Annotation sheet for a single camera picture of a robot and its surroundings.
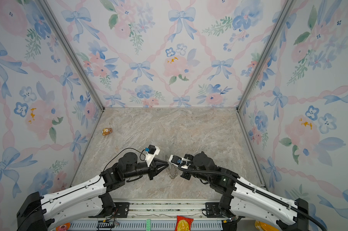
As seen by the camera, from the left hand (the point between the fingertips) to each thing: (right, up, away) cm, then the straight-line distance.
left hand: (168, 164), depth 69 cm
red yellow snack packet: (+7, -28, 0) cm, 29 cm away
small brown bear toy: (-46, +14, +33) cm, 58 cm away
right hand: (+4, +3, 0) cm, 5 cm away
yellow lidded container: (+41, -25, -8) cm, 48 cm away
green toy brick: (-10, -29, 0) cm, 30 cm away
